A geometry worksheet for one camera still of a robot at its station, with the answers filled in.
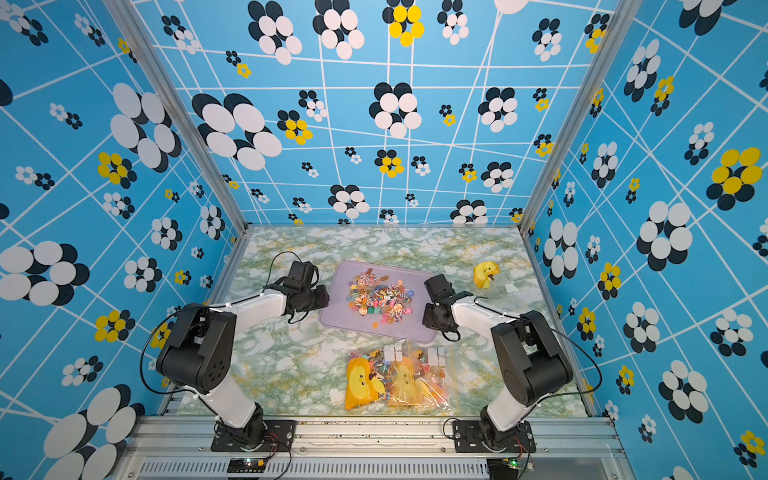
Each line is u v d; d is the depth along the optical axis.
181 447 0.72
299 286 0.75
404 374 0.81
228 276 1.08
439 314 0.68
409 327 0.93
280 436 0.73
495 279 0.99
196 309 0.49
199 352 0.47
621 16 0.68
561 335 0.44
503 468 0.69
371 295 0.98
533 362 0.45
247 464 0.72
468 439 0.72
